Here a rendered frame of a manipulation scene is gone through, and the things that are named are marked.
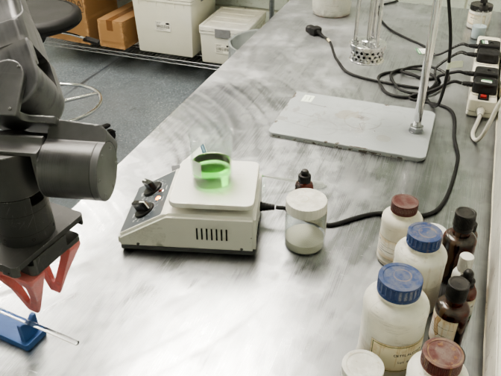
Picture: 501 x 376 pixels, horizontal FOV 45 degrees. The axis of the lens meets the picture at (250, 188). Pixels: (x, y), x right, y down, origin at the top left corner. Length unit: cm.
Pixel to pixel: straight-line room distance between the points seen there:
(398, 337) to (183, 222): 34
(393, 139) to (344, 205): 23
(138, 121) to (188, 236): 207
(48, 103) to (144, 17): 266
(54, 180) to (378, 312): 36
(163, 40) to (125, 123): 58
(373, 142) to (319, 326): 47
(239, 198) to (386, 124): 47
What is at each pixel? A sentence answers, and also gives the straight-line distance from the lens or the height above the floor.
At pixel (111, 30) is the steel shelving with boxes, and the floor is 23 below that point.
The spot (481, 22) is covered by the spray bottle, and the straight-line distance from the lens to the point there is 175.
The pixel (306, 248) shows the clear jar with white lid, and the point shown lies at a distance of 87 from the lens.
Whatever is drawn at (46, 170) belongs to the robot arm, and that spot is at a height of 103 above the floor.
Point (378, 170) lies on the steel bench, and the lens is 109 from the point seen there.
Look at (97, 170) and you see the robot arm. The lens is 56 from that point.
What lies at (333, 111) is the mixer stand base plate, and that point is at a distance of 125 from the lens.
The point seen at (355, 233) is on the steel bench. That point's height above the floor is 75.
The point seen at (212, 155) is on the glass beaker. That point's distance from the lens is 82.
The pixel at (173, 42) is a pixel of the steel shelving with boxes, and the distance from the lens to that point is 324.
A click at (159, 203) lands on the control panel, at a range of 88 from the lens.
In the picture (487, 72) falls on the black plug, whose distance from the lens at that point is 139.
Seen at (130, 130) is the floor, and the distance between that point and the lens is 283.
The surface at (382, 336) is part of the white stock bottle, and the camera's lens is 68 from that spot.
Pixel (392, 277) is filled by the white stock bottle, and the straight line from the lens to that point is 67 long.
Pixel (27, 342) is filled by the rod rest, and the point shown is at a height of 76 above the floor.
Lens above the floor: 132
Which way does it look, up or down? 34 degrees down
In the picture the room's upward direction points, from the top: straight up
